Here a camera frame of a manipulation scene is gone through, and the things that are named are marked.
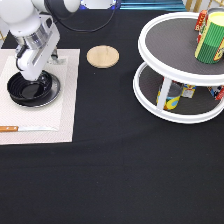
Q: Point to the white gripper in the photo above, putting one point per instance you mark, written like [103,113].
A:
[34,50]

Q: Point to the black bowl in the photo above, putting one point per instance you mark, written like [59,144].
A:
[25,90]

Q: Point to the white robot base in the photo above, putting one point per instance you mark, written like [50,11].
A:
[97,4]

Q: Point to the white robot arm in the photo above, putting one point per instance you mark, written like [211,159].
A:
[31,24]

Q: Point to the silver metal plate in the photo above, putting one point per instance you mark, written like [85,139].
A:
[51,96]

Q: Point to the white two-tier lazy Susan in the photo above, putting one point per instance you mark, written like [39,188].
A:
[167,44]

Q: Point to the round wooden coaster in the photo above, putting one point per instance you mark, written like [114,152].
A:
[102,56]

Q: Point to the beige placemat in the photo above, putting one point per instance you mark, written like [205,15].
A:
[59,114]

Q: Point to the black tablecloth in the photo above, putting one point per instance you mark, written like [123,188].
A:
[124,165]

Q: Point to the blue white box lower tier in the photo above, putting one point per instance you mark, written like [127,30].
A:
[188,90]

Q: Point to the red box upper tier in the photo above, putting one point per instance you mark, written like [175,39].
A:
[201,23]

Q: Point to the yellow green can upper tier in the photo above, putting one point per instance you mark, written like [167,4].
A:
[210,48]

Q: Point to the red butter box lower tier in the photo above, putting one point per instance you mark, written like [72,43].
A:
[217,92]

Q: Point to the wooden handled fork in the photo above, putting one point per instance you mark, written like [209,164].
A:
[57,61]

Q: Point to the wooden handled knife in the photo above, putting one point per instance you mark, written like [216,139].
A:
[24,129]

